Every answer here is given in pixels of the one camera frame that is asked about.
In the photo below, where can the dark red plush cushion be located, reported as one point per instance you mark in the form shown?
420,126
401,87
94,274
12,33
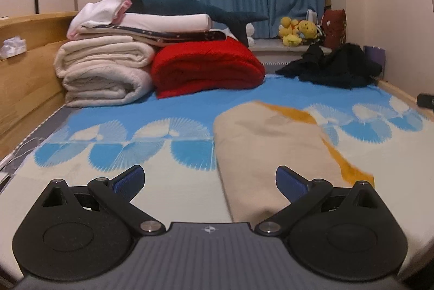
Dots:
333,24

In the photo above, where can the white folded clothes stack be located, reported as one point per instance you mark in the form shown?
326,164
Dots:
110,17

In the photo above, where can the beige and mustard garment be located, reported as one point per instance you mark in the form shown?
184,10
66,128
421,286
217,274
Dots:
253,139

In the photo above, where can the white folded quilt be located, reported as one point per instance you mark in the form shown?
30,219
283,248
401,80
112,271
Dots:
104,71

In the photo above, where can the blue shark plush toy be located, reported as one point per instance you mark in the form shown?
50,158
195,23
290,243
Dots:
236,21

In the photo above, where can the red folded blanket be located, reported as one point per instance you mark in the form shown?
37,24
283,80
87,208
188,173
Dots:
192,67

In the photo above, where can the black clothes pile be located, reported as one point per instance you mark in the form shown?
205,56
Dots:
347,67

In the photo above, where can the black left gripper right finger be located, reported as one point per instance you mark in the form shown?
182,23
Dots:
346,234

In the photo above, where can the white tissue pack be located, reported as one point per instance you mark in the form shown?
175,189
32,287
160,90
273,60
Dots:
13,47

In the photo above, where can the yellow plush toys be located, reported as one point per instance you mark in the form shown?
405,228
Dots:
294,32

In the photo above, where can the purple box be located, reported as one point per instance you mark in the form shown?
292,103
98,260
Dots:
377,55

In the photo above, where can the wooden bed headboard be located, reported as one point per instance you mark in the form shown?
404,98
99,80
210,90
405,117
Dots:
30,90

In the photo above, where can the blue and white bed sheet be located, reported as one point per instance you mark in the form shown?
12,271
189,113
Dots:
172,139

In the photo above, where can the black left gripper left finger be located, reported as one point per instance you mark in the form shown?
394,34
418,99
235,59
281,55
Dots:
75,233

